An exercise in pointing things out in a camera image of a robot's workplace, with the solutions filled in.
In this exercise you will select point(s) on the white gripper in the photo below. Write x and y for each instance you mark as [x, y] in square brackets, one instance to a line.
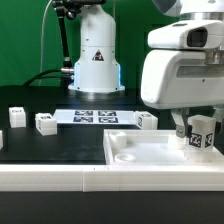
[180, 79]

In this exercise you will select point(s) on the white square tabletop part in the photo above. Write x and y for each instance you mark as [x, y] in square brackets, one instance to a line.
[150, 147]

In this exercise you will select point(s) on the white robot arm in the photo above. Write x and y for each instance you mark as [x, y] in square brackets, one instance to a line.
[97, 72]

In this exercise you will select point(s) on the white sheet with tags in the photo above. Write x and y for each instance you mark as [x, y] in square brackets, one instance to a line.
[97, 117]

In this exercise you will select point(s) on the white fence obstacle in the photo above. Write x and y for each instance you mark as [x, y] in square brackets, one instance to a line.
[90, 178]

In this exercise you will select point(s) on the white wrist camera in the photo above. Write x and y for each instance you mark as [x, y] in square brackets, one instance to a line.
[188, 34]

